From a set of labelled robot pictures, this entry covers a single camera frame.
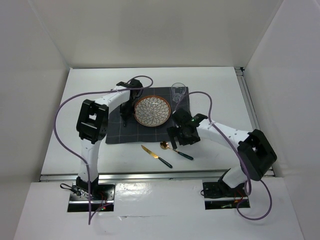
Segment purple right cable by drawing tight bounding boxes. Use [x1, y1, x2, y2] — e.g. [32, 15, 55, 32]
[173, 91, 273, 221]

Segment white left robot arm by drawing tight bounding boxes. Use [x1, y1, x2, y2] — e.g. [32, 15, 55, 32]
[76, 78, 143, 200]

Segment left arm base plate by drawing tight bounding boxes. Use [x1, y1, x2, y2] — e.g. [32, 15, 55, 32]
[60, 183, 116, 213]

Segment dark checked cloth napkin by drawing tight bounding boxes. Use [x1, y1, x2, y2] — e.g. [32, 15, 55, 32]
[105, 87, 191, 145]

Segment aluminium front rail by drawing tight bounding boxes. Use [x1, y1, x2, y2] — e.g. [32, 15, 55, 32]
[39, 169, 276, 181]

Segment gold knife green handle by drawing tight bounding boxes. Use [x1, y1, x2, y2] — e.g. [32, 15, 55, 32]
[141, 145, 173, 169]

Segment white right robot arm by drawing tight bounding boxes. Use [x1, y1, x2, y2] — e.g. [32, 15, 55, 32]
[167, 108, 278, 198]

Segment purple cable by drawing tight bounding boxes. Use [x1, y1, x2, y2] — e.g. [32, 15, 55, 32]
[54, 75, 154, 225]
[173, 91, 273, 221]

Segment clear drinking glass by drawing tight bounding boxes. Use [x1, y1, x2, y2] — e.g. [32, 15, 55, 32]
[171, 82, 186, 103]

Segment patterned round plate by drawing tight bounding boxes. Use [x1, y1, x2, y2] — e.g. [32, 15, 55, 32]
[134, 95, 171, 127]

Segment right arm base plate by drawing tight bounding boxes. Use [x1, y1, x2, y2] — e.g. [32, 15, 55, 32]
[200, 182, 251, 210]

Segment aluminium side rail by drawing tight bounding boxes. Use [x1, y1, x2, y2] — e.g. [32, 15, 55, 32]
[234, 66, 273, 171]

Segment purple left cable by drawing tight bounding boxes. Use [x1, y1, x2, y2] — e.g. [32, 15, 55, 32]
[54, 75, 154, 225]

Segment gold spoon green handle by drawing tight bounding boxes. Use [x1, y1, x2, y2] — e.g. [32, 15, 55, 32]
[160, 141, 194, 161]

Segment gold fork green handle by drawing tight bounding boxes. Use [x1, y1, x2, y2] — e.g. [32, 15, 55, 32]
[122, 118, 127, 128]

